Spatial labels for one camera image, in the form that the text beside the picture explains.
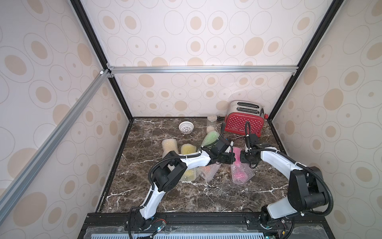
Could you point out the orange glass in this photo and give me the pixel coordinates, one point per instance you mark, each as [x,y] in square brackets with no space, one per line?
[208,172]

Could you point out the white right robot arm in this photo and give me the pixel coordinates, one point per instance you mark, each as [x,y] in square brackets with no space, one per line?
[307,191]

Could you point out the yellow glass in bubble wrap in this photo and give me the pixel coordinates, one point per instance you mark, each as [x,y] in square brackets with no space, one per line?
[190,174]

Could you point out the white perforated strainer bowl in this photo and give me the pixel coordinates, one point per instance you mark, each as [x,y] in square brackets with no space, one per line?
[186,127]

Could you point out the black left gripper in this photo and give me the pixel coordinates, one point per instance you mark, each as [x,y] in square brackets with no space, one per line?
[232,156]

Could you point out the horizontal aluminium frame bar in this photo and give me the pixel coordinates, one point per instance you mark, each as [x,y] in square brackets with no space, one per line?
[203,69]

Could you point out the left diagonal aluminium frame bar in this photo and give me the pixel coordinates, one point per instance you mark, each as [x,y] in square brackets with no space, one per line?
[30,171]

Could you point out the red polka dot toaster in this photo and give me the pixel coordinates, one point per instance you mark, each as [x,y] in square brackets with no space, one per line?
[244,117]

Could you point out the clear bubble wrap sheet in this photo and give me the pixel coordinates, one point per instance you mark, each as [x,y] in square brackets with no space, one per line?
[250,172]

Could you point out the pink plastic wine glass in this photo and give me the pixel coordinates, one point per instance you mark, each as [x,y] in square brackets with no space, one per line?
[239,176]

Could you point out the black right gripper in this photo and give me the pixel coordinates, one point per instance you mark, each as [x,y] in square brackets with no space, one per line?
[245,156]

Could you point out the beige glass in bubble wrap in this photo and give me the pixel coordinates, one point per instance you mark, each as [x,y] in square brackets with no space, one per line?
[168,145]

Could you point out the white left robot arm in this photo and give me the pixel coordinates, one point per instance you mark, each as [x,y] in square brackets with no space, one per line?
[166,174]

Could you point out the clear jar with powder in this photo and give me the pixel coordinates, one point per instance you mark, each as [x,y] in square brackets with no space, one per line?
[211,123]

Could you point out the green glass in bubble wrap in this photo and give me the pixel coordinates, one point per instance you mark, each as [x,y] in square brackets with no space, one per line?
[211,139]

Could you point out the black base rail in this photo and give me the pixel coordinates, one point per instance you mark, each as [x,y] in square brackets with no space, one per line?
[242,225]

